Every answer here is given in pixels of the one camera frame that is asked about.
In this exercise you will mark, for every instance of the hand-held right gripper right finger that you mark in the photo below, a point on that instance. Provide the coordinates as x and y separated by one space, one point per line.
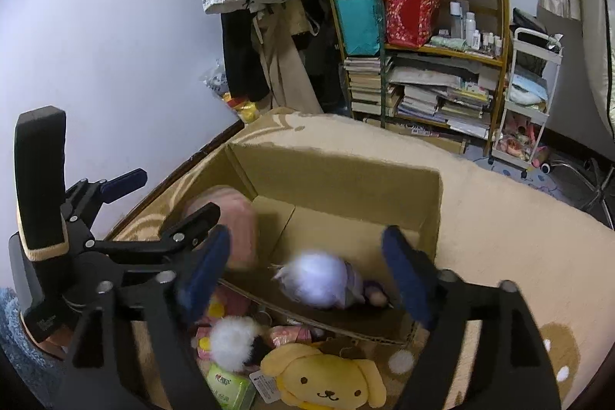
408 280

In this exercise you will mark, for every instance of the yellow dog plush toy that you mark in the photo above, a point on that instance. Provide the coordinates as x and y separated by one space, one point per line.
326 381

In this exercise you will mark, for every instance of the pink patterned bundle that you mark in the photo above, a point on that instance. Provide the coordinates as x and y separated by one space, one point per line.
289 335

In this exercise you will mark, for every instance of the cardboard box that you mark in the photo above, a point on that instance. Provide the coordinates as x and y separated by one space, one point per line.
336 198

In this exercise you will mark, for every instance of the white trolley cart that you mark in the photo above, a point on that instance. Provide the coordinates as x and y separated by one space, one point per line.
526 102

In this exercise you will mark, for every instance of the pink and yellow soft toy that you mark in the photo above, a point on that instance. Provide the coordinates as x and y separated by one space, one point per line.
226 306

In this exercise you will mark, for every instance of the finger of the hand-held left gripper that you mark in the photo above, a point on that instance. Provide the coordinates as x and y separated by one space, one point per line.
126 184
192 222

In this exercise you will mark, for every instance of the pile of books and magazines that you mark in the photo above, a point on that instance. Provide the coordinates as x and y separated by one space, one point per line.
442 95

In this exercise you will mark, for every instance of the beige trench coat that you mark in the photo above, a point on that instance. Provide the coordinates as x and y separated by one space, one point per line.
283 54

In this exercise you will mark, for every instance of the plastic bag of toys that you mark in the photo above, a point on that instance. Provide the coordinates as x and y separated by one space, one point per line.
233 93

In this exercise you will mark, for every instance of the white folded mattress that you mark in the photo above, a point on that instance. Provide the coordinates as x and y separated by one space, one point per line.
600 45

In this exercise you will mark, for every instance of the teal bag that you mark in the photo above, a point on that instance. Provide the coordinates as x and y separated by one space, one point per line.
358 23

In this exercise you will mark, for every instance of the green tissue pack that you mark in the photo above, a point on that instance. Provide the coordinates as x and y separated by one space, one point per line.
229 386

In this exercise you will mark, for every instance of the person's left forearm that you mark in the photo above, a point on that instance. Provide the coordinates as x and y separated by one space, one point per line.
19 342

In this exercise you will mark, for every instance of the wooden shelf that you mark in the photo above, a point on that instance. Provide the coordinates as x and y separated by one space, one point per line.
502 54

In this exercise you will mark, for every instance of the metal chair base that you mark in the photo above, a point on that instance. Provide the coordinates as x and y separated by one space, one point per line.
586 184

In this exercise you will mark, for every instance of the dark hanging garment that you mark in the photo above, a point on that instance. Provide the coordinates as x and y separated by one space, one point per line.
324 54

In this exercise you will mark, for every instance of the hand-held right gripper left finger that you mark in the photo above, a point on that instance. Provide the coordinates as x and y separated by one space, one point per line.
207 270

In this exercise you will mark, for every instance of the small white pompom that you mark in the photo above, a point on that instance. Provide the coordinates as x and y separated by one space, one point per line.
401 361

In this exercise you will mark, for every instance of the group of cosmetic bottles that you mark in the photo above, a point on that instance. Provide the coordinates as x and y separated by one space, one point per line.
473 30

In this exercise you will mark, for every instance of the white fluffy plush toy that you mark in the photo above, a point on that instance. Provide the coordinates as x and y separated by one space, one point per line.
238 342

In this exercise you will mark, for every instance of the black coat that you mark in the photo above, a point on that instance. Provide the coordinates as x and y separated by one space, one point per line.
242 54

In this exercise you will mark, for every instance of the white-haired doll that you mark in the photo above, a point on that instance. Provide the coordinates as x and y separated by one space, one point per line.
317 278

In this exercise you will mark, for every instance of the green pole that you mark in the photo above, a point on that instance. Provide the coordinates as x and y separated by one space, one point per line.
379 30

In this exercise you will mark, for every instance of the stack of old books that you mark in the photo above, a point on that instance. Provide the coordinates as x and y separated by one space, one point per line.
367 86

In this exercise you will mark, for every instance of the pink plush toy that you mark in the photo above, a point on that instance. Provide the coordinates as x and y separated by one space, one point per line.
235 227

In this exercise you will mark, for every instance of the beige patterned blanket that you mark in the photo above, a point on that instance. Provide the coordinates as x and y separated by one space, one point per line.
504 246

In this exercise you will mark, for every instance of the red patterned bag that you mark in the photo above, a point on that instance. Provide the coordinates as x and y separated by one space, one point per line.
411 13

